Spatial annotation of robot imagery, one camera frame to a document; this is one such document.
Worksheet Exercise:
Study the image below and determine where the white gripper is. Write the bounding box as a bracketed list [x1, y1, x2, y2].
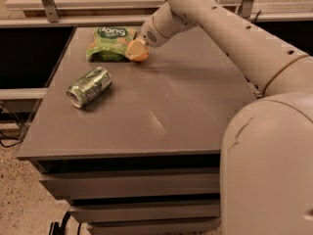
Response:
[124, 14, 170, 62]

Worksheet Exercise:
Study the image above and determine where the orange fruit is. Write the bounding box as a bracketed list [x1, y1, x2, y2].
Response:
[126, 40, 152, 63]

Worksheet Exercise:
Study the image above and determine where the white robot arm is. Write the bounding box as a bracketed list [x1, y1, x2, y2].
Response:
[126, 0, 313, 235]

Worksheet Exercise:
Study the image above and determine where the green rice chip bag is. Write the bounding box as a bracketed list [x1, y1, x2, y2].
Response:
[86, 26, 137, 62]

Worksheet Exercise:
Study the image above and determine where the green soda can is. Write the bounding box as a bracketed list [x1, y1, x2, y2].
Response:
[67, 67, 112, 109]

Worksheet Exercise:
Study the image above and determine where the grey drawer cabinet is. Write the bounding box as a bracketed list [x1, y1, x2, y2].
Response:
[18, 28, 254, 235]

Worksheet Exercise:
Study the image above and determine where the black caster wheel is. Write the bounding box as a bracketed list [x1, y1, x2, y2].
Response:
[48, 211, 70, 235]

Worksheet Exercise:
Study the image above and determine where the metal railing frame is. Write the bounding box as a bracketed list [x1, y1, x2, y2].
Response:
[0, 0, 313, 22]

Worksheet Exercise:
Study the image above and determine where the black floor cable left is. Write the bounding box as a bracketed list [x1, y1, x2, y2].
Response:
[0, 101, 25, 149]

